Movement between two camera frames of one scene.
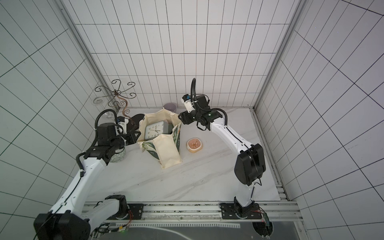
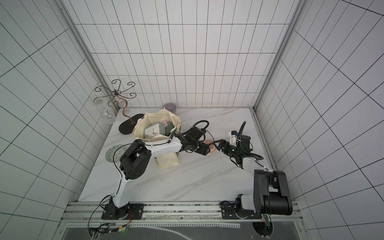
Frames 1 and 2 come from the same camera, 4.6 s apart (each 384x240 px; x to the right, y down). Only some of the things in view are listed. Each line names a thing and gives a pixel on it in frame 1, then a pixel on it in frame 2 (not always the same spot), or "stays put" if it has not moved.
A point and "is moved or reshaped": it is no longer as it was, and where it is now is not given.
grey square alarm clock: [153, 129] is moved or reshaped
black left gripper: [131, 134] to [203, 150]
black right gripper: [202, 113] to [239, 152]
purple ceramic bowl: [170, 106] stays put
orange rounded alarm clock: [194, 145] is moved or reshaped
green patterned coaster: [119, 156] stays put
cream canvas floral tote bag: [166, 149] stays put
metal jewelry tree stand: [118, 95] stays put
